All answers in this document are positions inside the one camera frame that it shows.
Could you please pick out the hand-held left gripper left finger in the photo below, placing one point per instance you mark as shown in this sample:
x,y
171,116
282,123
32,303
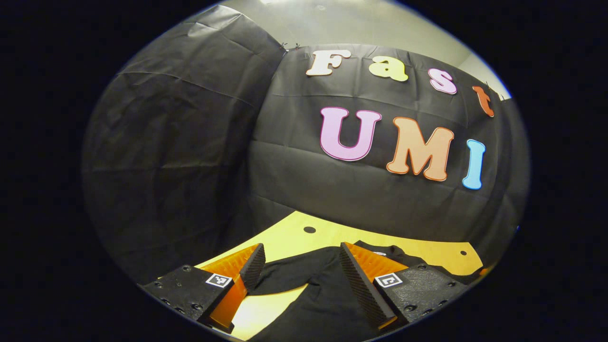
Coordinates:
x,y
254,266

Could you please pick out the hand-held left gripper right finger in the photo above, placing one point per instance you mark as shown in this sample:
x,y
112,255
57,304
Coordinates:
x,y
363,285

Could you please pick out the black t-shirt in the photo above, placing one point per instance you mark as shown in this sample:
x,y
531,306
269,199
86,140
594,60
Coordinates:
x,y
318,294

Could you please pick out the black backdrop cloth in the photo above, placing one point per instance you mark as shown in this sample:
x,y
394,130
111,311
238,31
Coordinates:
x,y
190,156

